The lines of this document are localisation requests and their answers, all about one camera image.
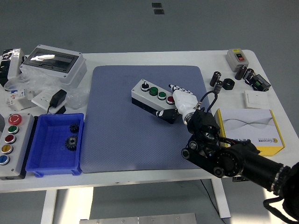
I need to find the grey-blue table mat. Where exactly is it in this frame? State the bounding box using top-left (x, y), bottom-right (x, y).
top-left (80, 65), bottom-right (212, 174)

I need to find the blue plastic bin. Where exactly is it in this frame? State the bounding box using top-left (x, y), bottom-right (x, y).
top-left (25, 113), bottom-right (85, 178)

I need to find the grey enclosure with clear lid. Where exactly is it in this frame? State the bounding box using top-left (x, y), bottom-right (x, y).
top-left (19, 44), bottom-right (87, 89)

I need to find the white wall socket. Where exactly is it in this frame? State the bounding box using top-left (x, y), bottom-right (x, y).
top-left (31, 91), bottom-right (59, 110)

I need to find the black wrapped package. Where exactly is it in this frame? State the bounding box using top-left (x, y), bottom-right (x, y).
top-left (0, 49), bottom-right (12, 87)

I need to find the black cable under table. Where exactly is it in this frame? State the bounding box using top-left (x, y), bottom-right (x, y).
top-left (200, 179), bottom-right (226, 224)

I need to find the white circuit breaker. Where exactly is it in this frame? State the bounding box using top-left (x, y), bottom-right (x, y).
top-left (5, 88), bottom-right (36, 112)

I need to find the white wall switch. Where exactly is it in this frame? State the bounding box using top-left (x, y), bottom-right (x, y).
top-left (244, 90), bottom-right (271, 109)

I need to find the brown capacitor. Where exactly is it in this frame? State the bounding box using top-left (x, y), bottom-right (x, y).
top-left (235, 65), bottom-right (248, 81)

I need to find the black power adapter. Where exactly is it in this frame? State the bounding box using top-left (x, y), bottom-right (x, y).
top-left (46, 89), bottom-right (68, 115)

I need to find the white table leg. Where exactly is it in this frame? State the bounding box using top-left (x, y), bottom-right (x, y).
top-left (40, 189), bottom-right (58, 224)
top-left (211, 178), bottom-right (232, 219)

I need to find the black module with green terminal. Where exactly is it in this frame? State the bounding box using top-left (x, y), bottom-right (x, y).
top-left (249, 74), bottom-right (271, 92)

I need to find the black silver-striped capacitor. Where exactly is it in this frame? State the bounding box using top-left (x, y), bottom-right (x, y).
top-left (242, 68), bottom-right (255, 82)

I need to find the grey five-button control box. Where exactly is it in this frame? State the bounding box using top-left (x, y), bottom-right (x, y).
top-left (0, 113), bottom-right (35, 180)

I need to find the grey red-black switch box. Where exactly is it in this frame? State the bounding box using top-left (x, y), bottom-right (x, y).
top-left (225, 48), bottom-right (249, 73)

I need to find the black hex nut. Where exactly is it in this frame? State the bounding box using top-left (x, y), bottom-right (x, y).
top-left (222, 78), bottom-right (235, 91)

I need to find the clear plastic bag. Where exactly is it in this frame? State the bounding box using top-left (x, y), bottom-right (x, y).
top-left (3, 67), bottom-right (91, 110)

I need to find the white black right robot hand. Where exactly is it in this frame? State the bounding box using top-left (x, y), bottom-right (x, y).
top-left (155, 83), bottom-right (199, 123)

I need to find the tall black capacitor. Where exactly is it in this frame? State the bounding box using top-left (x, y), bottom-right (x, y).
top-left (209, 71), bottom-right (222, 87)

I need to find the short black capacitor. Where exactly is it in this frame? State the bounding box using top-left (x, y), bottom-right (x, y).
top-left (214, 80), bottom-right (224, 94)

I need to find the grey four-button control box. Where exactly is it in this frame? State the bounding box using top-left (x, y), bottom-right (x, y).
top-left (130, 78), bottom-right (180, 124)

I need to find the large black bevel gear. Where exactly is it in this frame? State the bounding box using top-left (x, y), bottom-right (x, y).
top-left (64, 135), bottom-right (79, 152)

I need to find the white wrapped box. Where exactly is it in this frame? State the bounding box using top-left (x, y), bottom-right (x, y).
top-left (7, 48), bottom-right (26, 81)

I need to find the yellow white cardboard box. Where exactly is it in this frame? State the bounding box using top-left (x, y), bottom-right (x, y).
top-left (214, 108), bottom-right (285, 156)

